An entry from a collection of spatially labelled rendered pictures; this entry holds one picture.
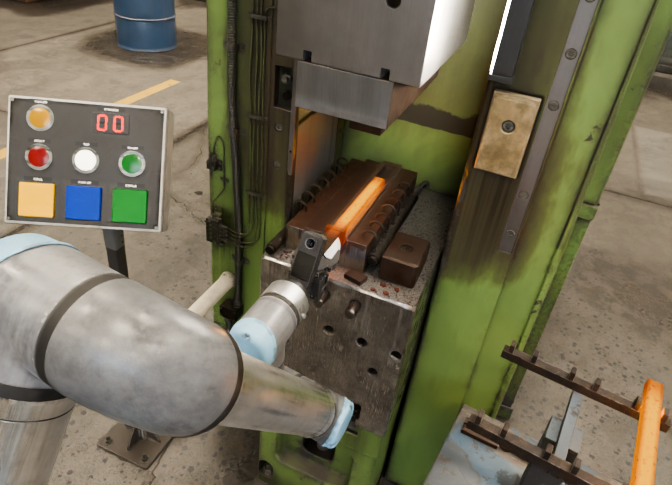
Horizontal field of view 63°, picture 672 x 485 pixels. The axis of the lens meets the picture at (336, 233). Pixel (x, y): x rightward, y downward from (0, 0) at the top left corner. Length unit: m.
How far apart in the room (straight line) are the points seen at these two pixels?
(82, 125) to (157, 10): 4.51
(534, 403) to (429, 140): 1.24
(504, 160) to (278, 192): 0.58
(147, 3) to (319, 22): 4.75
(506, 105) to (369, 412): 0.82
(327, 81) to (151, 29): 4.80
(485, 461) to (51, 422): 0.94
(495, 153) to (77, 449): 1.63
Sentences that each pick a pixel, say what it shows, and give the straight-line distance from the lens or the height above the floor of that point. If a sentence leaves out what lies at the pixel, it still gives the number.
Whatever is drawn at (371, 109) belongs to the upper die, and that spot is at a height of 1.30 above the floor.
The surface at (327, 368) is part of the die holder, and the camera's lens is 1.43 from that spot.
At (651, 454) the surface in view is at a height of 0.93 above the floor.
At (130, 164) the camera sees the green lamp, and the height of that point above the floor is 1.09.
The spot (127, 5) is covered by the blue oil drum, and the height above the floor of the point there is 0.42.
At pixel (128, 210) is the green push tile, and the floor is 1.00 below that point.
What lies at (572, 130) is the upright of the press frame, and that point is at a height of 1.30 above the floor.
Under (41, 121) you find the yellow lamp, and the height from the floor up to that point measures 1.16.
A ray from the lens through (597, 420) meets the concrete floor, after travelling 2.49.
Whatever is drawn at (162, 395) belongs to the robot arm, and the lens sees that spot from 0.51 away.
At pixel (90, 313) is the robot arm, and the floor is 1.36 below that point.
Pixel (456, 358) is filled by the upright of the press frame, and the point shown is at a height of 0.63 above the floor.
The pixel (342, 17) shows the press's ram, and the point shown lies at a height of 1.46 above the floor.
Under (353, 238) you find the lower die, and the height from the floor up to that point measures 0.99.
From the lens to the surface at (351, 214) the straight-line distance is 1.30.
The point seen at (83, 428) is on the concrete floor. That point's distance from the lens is 2.18.
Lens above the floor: 1.69
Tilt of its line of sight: 34 degrees down
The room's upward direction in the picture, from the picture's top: 7 degrees clockwise
